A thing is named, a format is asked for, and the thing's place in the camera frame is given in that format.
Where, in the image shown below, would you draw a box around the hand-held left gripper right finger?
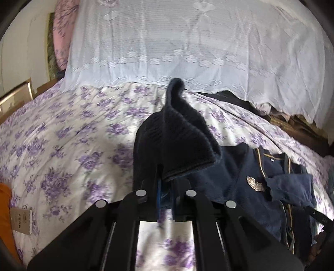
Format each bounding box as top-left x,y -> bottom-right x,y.
171,180 -> 305,271

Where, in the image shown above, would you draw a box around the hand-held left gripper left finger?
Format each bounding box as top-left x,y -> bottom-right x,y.
27,164 -> 161,271

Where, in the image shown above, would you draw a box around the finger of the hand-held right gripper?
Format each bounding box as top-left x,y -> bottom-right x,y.
304,205 -> 334,232

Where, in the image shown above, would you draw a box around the navy knit cardigan with badge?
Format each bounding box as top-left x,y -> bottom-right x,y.
133,78 -> 325,263

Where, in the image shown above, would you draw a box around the brown folded blankets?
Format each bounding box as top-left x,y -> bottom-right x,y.
249,100 -> 330,146

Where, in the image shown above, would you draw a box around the purple floral bed sheet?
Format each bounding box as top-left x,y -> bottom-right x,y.
0,78 -> 334,271

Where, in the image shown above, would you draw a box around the black cloth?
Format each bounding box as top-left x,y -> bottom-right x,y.
197,90 -> 252,106

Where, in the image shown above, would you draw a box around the paper tag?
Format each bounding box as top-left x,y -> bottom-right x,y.
10,207 -> 33,235

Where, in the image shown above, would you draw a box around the orange cloth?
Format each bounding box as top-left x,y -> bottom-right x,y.
0,182 -> 23,264

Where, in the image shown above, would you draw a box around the white lace cloth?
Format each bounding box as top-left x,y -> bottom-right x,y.
63,0 -> 333,128

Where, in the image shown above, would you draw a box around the pink floral pillow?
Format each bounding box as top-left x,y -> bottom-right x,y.
52,0 -> 80,71

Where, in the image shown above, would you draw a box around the golden wooden frame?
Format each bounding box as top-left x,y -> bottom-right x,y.
0,80 -> 34,115

